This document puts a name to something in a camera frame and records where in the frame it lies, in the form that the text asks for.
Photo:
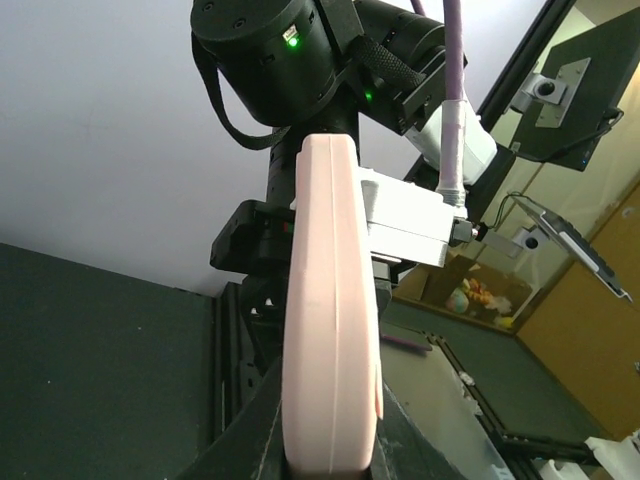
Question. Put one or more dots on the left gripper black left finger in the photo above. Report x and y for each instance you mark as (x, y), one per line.
(252, 446)

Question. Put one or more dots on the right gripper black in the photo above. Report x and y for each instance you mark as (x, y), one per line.
(256, 239)

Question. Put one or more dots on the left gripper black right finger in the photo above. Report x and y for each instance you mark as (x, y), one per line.
(456, 448)

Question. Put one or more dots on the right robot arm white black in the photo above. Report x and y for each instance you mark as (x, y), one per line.
(278, 71)

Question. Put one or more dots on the phone in pink case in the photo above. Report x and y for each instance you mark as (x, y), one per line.
(331, 397)

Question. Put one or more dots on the cardboard box with toys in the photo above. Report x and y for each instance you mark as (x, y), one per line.
(466, 290)

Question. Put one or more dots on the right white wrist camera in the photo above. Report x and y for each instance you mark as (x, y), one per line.
(404, 221)

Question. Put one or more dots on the black monitor on mount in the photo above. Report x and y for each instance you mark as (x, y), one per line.
(573, 101)

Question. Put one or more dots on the right black frame post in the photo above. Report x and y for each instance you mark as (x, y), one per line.
(527, 52)

